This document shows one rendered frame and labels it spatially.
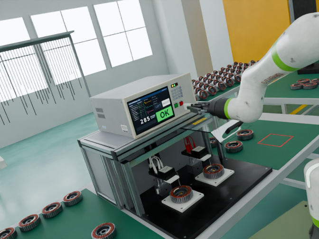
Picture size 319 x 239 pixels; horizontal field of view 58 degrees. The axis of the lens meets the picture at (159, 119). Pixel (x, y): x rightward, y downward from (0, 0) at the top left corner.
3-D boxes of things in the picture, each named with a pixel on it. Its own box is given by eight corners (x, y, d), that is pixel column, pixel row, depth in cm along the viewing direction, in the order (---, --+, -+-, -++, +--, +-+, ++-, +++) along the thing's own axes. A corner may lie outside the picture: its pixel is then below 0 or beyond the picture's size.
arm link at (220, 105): (235, 93, 124) (221, 100, 119) (240, 118, 127) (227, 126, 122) (224, 93, 129) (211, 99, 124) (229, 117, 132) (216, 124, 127)
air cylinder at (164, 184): (172, 189, 153) (170, 180, 151) (162, 196, 148) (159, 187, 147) (166, 186, 157) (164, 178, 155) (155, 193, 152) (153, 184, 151)
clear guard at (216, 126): (252, 125, 145) (250, 114, 144) (222, 145, 132) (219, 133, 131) (204, 120, 171) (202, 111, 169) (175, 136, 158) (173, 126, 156)
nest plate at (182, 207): (204, 196, 139) (203, 193, 139) (182, 212, 131) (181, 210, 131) (183, 188, 151) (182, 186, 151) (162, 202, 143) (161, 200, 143)
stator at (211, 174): (229, 171, 153) (227, 165, 152) (215, 181, 146) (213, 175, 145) (212, 167, 161) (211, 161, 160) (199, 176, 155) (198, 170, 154)
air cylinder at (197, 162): (202, 168, 166) (201, 160, 164) (194, 174, 162) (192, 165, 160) (196, 166, 170) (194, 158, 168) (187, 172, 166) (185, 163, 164)
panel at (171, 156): (206, 151, 185) (196, 108, 177) (122, 206, 149) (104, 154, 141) (204, 151, 186) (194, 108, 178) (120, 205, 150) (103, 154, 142)
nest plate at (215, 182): (234, 172, 153) (234, 170, 152) (216, 186, 144) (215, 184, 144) (212, 167, 164) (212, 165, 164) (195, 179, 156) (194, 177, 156)
